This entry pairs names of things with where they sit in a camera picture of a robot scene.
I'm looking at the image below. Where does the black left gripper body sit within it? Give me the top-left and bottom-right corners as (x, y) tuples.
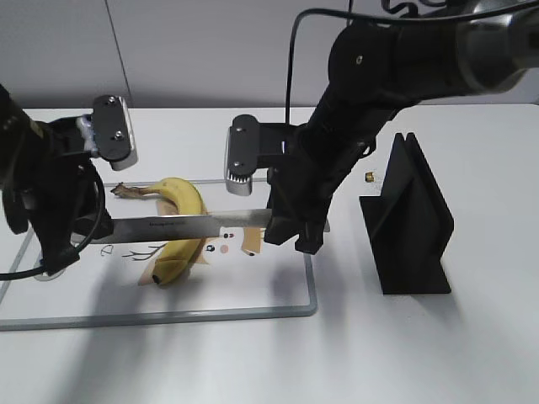
(3, 116), (112, 276)

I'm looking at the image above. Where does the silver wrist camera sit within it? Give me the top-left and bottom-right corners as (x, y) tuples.
(224, 114), (260, 196)
(77, 94), (138, 171)

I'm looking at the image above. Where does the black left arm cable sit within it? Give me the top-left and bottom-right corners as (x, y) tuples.
(0, 166), (107, 282)

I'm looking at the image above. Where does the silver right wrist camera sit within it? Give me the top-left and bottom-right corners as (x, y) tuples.
(224, 114), (260, 196)

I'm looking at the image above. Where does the yellow banana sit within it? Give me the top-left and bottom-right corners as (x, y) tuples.
(105, 178), (207, 286)

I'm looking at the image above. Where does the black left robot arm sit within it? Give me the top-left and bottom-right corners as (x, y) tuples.
(1, 89), (289, 281)

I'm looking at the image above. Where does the black knife stand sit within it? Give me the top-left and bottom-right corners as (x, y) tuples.
(359, 132), (454, 295)

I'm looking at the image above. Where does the knife with white handle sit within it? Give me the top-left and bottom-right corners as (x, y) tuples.
(99, 209), (332, 245)

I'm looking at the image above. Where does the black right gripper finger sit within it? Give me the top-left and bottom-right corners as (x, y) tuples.
(295, 221), (326, 254)
(264, 208), (303, 245)

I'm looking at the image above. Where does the white cutting board grey rim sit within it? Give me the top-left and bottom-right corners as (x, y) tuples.
(0, 178), (318, 332)

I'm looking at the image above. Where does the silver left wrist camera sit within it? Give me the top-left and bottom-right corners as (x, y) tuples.
(77, 94), (138, 171)

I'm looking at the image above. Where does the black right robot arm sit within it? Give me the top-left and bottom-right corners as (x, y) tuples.
(264, 1), (538, 253)

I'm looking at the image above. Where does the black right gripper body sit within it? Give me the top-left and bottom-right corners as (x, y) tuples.
(258, 121), (377, 227)

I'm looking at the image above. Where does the small brass nut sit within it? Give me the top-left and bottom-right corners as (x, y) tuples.
(365, 172), (375, 183)

